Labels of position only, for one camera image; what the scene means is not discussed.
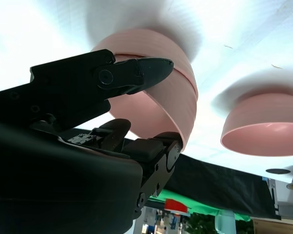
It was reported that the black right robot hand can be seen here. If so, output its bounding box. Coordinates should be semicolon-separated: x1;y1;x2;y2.
0;48;184;234

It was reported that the pink plastic bowl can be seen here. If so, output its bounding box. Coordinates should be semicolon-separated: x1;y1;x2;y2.
91;28;199;100
220;92;293;156
106;68;198;150

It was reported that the red plastic object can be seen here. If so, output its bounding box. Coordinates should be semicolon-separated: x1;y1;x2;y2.
165;198;189;215

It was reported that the green cloth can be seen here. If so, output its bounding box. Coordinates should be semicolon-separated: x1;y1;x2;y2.
146;189;252;222

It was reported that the green leafy plant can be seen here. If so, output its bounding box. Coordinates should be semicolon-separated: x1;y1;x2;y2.
185;212;256;234

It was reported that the black backdrop cloth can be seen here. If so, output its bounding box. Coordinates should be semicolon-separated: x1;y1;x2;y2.
123;136;283;217

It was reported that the mint green cup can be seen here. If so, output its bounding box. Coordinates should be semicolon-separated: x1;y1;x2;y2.
214;210;236;234

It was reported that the black round table grommet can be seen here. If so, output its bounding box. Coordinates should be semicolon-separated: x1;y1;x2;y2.
265;167;291;175

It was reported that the brown cardboard box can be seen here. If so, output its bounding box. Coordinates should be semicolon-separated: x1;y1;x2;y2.
252;217;293;234

